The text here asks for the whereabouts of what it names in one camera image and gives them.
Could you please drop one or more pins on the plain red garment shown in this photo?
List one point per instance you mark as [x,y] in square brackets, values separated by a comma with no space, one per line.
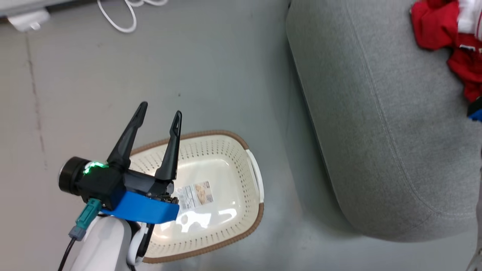
[433,24]

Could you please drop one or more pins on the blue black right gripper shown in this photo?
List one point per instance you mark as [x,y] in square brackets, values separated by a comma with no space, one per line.
[476,111]

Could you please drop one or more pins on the printed basket sticker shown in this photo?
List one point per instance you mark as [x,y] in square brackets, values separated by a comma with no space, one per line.
[196,195]

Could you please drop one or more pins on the cream perforated laundry basket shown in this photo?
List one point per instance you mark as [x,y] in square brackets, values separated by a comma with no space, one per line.
[226,177]

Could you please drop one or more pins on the white cloth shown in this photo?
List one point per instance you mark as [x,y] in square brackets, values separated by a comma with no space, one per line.
[470,17]

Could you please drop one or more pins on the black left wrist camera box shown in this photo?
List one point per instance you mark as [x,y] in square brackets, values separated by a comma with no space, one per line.
[101,186]

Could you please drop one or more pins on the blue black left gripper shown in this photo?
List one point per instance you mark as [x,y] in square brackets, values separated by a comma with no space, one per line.
[147,209]

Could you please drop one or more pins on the grey fabric sofa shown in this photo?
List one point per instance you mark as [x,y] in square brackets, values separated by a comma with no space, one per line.
[395,124]

